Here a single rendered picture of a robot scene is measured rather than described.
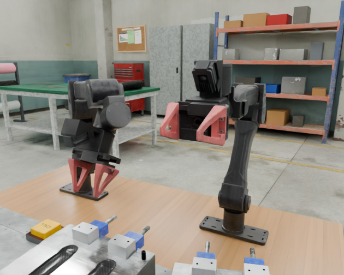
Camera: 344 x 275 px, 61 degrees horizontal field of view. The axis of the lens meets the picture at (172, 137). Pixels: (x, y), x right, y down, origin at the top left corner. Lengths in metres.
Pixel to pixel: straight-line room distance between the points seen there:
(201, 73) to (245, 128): 0.40
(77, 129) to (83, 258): 0.28
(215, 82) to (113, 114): 0.23
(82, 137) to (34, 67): 7.66
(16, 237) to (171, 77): 5.73
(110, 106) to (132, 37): 6.83
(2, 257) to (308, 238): 0.85
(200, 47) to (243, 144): 5.32
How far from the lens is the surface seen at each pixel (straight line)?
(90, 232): 0.74
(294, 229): 1.02
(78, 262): 0.70
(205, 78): 0.53
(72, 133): 0.64
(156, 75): 6.68
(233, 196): 0.85
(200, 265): 0.68
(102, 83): 0.72
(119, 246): 0.68
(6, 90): 5.30
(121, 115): 0.64
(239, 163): 0.87
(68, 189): 1.25
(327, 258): 0.93
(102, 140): 0.68
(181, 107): 0.54
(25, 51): 8.20
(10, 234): 1.04
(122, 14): 7.74
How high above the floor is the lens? 1.30
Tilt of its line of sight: 15 degrees down
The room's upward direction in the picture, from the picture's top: straight up
